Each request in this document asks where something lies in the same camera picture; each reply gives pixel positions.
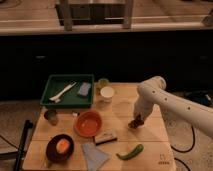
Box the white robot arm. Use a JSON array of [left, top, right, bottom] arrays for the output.
[[128, 76, 213, 138]]

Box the green pepper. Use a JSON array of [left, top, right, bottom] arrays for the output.
[[116, 144, 144, 160]]

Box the black whiteboard eraser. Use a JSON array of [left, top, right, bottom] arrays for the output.
[[94, 131, 117, 145]]

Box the white lidded cup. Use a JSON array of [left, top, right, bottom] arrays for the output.
[[100, 86, 115, 102]]

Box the orange bowl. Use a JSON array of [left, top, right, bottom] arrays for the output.
[[74, 110, 102, 138]]

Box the green cup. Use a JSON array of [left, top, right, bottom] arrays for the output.
[[97, 78, 109, 90]]

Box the blue cloth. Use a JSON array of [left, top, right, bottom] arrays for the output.
[[81, 143, 110, 171]]

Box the blue sponge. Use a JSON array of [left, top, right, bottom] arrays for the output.
[[77, 82, 91, 97]]

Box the orange fruit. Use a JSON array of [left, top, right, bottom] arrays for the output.
[[56, 139, 70, 154]]

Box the white dish brush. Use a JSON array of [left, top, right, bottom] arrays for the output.
[[49, 82, 77, 103]]

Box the grey metal cup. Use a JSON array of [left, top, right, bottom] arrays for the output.
[[44, 110, 58, 125]]

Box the green plastic tray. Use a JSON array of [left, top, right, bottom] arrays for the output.
[[40, 74, 94, 109]]

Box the dark brown bowl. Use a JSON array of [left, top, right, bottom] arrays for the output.
[[45, 134, 74, 163]]

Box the black metal stand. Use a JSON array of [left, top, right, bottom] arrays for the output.
[[0, 120, 33, 171]]

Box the black cable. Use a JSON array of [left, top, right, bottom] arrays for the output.
[[170, 125, 197, 171]]

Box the wooden chair frame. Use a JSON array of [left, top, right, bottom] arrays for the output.
[[55, 0, 134, 31]]

